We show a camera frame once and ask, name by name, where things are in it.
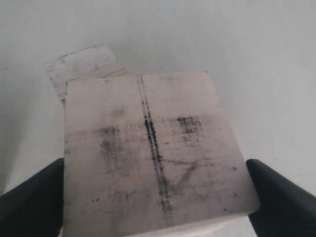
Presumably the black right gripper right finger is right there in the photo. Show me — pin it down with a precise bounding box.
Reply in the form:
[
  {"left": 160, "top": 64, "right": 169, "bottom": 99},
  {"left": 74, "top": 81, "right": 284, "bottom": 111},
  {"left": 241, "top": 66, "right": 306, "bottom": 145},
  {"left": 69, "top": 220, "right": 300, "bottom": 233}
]
[{"left": 246, "top": 159, "right": 316, "bottom": 237}]

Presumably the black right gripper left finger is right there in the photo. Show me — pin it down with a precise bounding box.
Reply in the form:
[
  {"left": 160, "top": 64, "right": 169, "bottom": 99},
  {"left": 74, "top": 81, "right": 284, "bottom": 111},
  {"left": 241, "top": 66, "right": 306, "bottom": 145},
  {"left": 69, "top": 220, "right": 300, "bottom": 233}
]
[{"left": 0, "top": 158, "right": 64, "bottom": 237}]

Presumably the largest wooden cube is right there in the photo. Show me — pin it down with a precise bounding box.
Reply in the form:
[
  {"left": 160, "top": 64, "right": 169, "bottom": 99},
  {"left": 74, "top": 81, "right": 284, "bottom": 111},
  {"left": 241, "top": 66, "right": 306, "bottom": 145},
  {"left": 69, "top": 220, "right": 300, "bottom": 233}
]
[{"left": 63, "top": 72, "right": 260, "bottom": 237}]

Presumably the medium-small wooden cube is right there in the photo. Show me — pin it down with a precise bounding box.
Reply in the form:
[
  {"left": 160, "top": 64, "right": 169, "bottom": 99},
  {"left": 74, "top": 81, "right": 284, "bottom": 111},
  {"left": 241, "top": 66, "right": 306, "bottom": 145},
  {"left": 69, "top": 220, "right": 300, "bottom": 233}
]
[{"left": 45, "top": 44, "right": 127, "bottom": 105}]

